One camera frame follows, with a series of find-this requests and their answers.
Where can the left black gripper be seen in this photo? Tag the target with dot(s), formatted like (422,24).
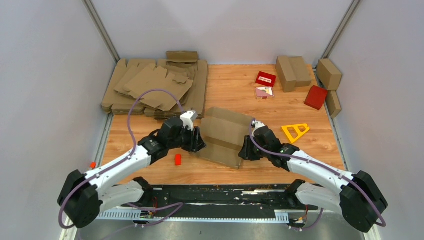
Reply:
(197,143)

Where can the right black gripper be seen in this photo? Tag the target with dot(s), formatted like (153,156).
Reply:
(245,153)

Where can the brown cardboard box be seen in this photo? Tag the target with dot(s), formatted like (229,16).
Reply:
(223,131)

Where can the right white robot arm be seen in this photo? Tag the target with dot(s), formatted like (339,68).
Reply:
(355,196)

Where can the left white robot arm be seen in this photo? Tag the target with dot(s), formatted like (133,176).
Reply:
(85,195)

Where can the pink white picture card box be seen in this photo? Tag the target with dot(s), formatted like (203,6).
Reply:
(262,93)

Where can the red box with white labels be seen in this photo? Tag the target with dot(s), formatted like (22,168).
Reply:
(265,79)

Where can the folded cardboard box left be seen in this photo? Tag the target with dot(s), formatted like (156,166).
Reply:
(285,73)

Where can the folded cardboard box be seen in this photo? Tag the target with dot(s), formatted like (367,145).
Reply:
(285,73)
(333,103)

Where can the dark red box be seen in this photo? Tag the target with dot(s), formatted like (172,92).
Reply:
(316,97)

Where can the folded cardboard box lower right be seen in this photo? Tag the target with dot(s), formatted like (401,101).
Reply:
(333,103)

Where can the folded cardboard box corner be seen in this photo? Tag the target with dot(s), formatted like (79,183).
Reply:
(329,75)

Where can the small red block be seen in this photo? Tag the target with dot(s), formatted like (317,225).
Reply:
(178,160)

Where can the stack of flat cardboard blanks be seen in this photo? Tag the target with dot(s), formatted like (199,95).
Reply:
(158,88)

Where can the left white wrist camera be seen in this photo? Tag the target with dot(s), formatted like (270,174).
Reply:
(188,119)

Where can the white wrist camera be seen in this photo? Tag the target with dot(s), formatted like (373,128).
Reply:
(256,125)
(188,119)

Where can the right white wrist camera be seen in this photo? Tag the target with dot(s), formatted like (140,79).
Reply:
(256,125)

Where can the yellow plastic triangle frame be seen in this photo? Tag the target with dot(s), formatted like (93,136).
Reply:
(295,131)

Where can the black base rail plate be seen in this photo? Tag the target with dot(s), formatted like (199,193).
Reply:
(224,200)

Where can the white slotted cable duct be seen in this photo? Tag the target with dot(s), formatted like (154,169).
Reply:
(130,214)

